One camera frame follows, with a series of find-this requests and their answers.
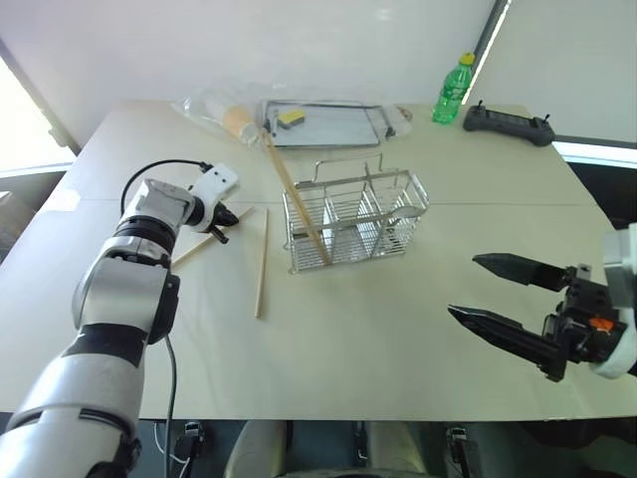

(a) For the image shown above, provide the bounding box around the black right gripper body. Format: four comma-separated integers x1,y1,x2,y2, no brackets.
542,264,629,366

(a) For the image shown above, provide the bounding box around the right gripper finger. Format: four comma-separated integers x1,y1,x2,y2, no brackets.
446,305,569,383
471,252,571,293

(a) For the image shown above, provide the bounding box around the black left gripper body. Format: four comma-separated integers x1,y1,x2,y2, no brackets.
202,199,231,235

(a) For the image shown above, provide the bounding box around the metal spoon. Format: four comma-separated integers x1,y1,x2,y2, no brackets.
296,203,425,236

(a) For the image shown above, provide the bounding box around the wooden chopstick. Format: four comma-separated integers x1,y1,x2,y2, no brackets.
254,207,271,321
261,128,333,267
170,206,256,268

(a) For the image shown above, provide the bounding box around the orange paper cup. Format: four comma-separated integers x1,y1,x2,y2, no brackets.
222,104,261,144

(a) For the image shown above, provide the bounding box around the yellow sponge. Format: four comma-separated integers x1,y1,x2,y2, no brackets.
276,110,308,131

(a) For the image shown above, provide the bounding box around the metal tray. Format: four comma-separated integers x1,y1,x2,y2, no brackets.
260,99,398,150

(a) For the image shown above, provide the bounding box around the black remote controller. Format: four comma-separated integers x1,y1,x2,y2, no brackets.
462,100,556,148

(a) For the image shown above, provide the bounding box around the light grey rounded shape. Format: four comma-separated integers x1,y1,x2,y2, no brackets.
361,420,427,478
222,420,292,478

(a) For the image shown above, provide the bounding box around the green plastic bottle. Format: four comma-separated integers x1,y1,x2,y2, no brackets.
431,51,475,125

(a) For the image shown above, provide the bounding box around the small clear plastic bag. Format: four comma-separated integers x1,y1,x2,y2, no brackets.
381,104,415,137

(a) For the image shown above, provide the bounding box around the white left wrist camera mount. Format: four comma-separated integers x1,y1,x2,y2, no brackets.
188,162,241,234

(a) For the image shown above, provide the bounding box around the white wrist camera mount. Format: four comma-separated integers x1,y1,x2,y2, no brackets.
188,162,241,234
589,229,637,380

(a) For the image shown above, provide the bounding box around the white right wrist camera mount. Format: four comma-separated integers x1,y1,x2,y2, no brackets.
589,229,637,380

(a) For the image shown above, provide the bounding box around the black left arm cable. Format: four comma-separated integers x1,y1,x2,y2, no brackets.
120,158,209,216

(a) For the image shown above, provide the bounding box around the metal wire basket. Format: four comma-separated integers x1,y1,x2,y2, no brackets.
282,151,431,276

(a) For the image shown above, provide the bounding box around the dark window frame bar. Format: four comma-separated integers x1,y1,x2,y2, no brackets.
471,0,513,57

